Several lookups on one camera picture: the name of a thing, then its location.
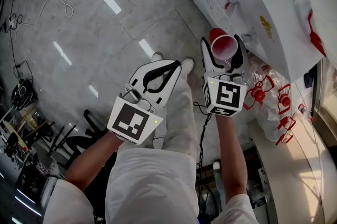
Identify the person's white trousers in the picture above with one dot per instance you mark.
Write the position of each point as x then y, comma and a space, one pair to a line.
181, 117

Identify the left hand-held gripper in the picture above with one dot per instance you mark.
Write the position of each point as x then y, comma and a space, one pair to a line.
131, 120

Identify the black framed window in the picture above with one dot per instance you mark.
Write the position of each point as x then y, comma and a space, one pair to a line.
325, 101

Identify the black machine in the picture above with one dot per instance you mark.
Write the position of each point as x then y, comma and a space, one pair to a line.
23, 93

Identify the person's white shoe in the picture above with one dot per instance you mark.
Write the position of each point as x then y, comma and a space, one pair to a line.
157, 57
187, 63

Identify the cluttered work shelf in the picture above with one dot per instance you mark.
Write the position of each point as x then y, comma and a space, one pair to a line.
18, 138

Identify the red plastic cup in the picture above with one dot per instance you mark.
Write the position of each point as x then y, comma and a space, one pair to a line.
223, 46

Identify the white electronic device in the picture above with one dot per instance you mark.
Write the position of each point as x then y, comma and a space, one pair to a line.
264, 191

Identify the white window ledge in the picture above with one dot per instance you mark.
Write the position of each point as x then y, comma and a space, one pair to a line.
295, 165

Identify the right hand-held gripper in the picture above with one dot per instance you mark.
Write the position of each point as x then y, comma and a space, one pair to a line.
226, 96

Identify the small bottle red band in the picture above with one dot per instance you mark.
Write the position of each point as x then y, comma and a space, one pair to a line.
302, 108

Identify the person's left white shoe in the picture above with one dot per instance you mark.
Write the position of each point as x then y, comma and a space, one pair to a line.
157, 57

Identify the person's right forearm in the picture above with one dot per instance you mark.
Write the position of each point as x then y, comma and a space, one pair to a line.
231, 159

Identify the person's left forearm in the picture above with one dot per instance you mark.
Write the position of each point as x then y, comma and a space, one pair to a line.
89, 162

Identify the person's right white shoe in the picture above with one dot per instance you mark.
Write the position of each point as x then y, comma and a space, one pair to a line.
187, 63

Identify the black office chair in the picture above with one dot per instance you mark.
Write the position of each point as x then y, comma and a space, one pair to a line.
76, 146

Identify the person's white shirt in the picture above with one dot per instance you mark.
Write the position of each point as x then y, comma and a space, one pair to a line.
150, 186

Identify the grey bottle white cap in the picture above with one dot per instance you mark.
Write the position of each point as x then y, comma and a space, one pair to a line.
217, 167

